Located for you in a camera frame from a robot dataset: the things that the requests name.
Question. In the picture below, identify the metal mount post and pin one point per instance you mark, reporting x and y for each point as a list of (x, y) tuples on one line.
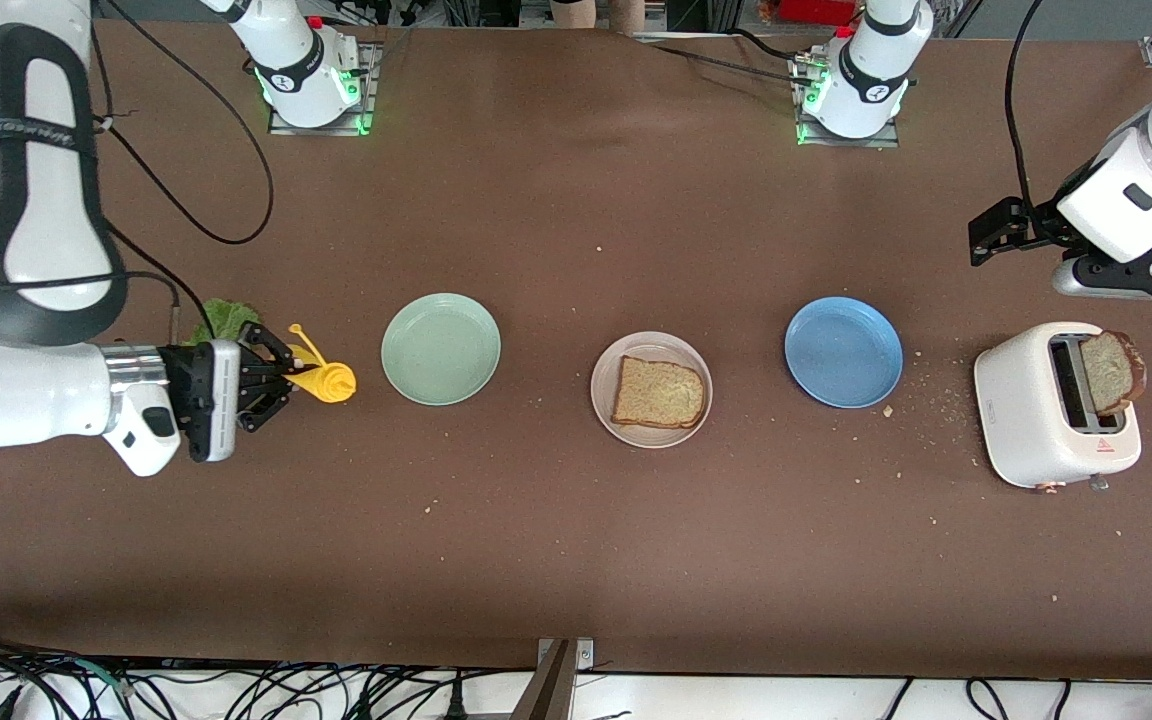
[(551, 690)]

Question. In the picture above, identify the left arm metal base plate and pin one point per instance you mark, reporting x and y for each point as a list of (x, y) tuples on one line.
[(846, 143)]

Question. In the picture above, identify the beige plate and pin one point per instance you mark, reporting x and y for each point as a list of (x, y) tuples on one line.
[(651, 345)]

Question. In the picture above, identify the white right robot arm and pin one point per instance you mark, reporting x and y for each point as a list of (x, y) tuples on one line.
[(36, 390)]

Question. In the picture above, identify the blue plate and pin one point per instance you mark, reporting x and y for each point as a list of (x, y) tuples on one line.
[(843, 352)]

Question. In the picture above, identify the mint green plate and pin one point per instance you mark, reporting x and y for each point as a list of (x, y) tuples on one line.
[(441, 350)]

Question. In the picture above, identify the yellow mustard squeeze bottle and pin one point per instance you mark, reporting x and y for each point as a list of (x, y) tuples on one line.
[(331, 383)]

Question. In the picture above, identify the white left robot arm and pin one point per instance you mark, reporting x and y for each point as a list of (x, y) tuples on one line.
[(1126, 200)]

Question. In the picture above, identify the brown bread slice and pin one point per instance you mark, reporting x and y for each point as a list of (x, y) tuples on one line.
[(656, 392), (1111, 372)]

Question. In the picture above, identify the green lettuce leaf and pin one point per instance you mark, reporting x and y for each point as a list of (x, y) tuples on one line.
[(226, 318)]

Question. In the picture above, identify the red box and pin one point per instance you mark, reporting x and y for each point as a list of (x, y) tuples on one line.
[(816, 10)]

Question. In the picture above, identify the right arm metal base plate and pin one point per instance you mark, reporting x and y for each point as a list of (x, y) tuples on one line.
[(373, 100)]

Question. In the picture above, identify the white toaster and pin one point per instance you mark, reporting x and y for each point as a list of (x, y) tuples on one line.
[(1021, 410)]

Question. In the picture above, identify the person bare legs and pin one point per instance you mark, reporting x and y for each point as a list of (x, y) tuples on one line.
[(634, 12)]

